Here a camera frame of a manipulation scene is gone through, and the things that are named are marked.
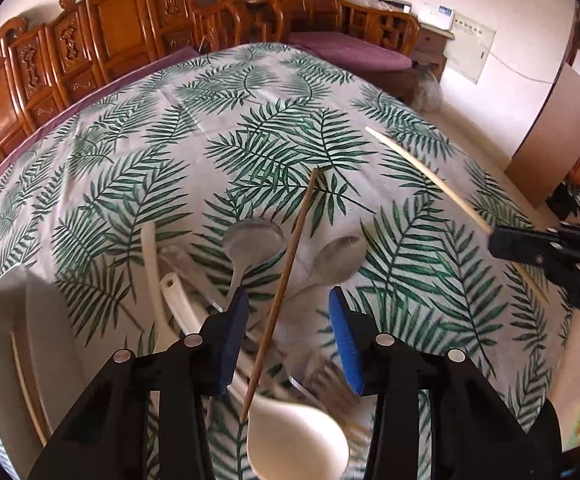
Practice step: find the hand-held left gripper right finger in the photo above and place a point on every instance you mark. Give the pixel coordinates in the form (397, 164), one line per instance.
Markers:
(344, 345)

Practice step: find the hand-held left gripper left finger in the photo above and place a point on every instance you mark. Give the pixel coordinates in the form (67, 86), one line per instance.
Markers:
(232, 345)

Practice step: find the metal fork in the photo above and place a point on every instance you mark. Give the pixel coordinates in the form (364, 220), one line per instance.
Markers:
(330, 385)

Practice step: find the brown wooden chopstick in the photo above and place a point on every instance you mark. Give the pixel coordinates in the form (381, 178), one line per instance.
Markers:
(288, 260)

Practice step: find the pale bamboo chopstick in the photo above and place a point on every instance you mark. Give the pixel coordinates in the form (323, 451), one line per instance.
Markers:
(22, 385)
(430, 175)

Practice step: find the white utensil tray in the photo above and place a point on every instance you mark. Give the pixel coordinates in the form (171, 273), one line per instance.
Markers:
(44, 320)

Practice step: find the metal spoon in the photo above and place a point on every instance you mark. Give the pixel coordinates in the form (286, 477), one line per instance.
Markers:
(337, 257)
(252, 245)

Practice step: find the brown wooden board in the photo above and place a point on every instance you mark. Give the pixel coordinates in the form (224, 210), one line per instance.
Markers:
(555, 135)

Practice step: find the leaf print tablecloth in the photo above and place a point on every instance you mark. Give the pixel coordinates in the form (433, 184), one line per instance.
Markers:
(169, 160)

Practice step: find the wooden bedside cabinet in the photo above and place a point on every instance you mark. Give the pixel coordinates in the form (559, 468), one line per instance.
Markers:
(432, 47)

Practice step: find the white box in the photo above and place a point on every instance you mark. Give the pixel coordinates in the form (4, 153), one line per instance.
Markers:
(437, 15)

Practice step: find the purple seat cushion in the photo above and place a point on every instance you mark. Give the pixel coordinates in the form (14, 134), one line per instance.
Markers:
(350, 50)

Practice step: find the grey flat device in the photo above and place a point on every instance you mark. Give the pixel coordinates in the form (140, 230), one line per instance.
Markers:
(392, 4)

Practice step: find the small wooden side table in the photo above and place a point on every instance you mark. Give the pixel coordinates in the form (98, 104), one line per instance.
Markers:
(262, 15)

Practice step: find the carved wooden sofa bench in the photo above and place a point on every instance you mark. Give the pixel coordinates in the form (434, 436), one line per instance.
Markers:
(119, 15)

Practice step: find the white wall panel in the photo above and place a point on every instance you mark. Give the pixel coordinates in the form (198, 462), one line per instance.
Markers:
(470, 52)

